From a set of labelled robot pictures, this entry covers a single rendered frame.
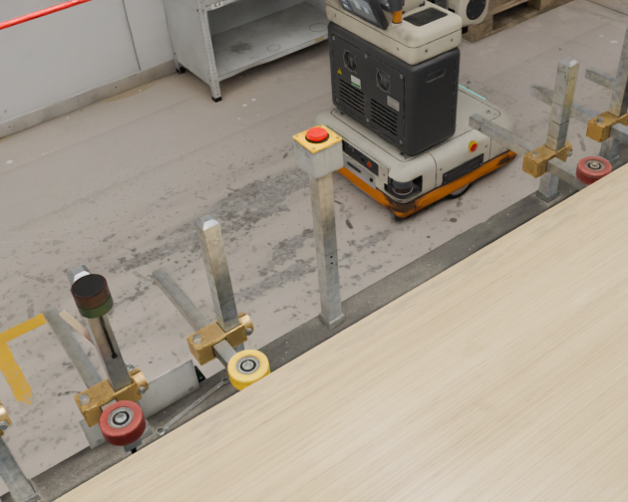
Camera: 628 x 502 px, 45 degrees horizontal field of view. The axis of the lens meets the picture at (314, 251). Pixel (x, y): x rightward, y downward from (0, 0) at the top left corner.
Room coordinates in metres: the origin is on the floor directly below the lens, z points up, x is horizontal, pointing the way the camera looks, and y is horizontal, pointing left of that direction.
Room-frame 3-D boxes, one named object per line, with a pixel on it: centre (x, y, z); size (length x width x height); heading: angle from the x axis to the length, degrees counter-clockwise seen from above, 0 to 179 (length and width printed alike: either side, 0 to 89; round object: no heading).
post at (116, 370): (0.98, 0.41, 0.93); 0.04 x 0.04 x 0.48; 32
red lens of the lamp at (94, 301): (0.94, 0.38, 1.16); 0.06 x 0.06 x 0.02
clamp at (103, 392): (0.96, 0.42, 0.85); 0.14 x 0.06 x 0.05; 122
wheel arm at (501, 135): (1.65, -0.60, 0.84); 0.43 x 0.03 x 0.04; 32
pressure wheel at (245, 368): (0.96, 0.15, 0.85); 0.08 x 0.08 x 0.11
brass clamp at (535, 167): (1.62, -0.64, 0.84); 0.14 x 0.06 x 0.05; 122
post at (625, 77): (1.77, -0.87, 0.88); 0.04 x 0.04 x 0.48; 32
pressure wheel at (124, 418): (0.86, 0.38, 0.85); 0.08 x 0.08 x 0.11
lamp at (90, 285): (0.94, 0.38, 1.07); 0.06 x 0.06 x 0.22; 32
